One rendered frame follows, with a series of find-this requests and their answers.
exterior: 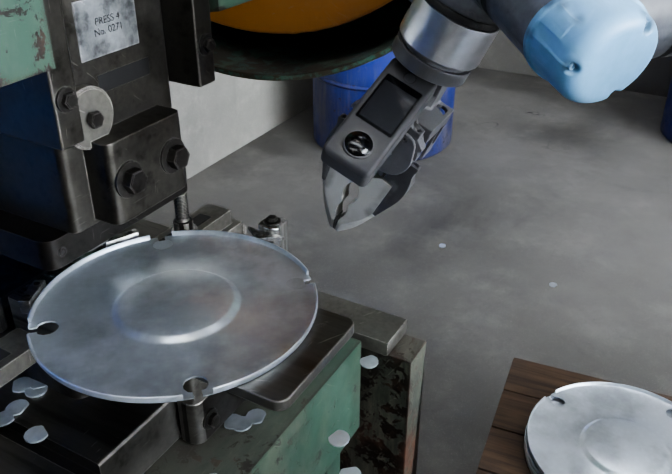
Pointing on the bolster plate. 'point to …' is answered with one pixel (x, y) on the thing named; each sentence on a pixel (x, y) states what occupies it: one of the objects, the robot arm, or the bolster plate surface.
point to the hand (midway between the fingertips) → (336, 221)
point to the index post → (275, 229)
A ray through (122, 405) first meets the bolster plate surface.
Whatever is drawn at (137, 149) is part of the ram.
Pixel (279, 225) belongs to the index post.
